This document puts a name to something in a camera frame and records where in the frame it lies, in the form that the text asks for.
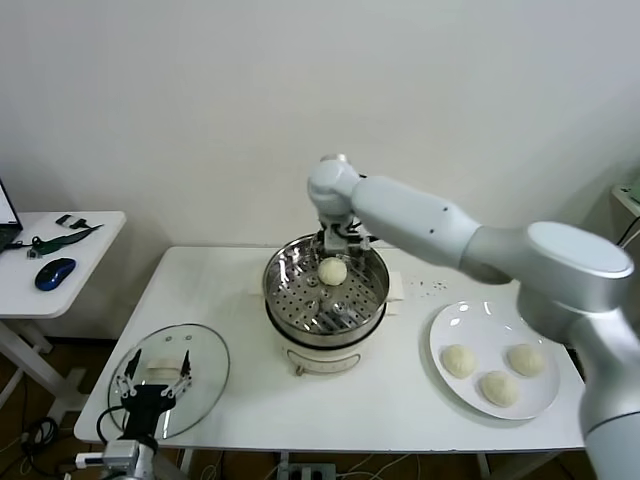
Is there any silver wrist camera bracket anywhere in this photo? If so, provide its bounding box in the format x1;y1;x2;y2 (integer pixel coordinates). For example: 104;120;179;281
74;439;140;469
323;224;372;254

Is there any white steamed baozi bun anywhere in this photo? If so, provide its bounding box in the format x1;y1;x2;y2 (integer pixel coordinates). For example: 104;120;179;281
478;370;520;407
440;343;478;380
317;257;347;287
506;343;547;378

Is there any black floor cable coil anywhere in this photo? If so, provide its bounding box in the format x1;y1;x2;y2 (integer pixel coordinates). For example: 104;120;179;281
19;417;61;451

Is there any perforated steel steamer basket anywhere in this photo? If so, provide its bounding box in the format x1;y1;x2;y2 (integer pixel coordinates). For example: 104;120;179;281
248;232;405;337

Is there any white shelf stand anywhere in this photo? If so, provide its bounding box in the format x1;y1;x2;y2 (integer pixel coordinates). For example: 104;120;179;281
609;182;640;219

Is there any white side table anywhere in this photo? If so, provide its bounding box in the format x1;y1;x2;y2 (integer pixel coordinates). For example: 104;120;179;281
0;211;127;426

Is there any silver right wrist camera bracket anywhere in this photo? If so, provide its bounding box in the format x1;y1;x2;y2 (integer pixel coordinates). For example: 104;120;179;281
323;224;372;254

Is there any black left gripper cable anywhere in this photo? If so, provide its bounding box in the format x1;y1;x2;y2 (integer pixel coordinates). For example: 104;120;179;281
96;405;132;446

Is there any blue black computer mouse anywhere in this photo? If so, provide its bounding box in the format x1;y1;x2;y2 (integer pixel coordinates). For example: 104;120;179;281
33;258;77;294

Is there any round glass pot lid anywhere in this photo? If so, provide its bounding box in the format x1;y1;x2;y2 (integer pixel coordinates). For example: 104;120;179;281
107;323;231;435

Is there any black laptop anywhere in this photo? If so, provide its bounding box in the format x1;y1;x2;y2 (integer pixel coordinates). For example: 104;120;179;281
0;178;24;254

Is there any white electric cooker pot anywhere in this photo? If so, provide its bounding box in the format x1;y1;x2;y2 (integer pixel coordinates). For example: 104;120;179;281
264;299;401;377

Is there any white power strip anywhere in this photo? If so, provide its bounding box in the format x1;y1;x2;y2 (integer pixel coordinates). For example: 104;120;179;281
277;463;337;480

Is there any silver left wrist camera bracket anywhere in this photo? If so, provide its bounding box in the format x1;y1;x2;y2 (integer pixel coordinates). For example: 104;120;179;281
74;439;140;469

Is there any large white plate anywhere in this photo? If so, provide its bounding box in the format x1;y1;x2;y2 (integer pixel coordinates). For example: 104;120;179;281
428;299;560;420

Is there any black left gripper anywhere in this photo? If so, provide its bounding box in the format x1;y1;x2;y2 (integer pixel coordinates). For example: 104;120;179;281
110;348;194;441

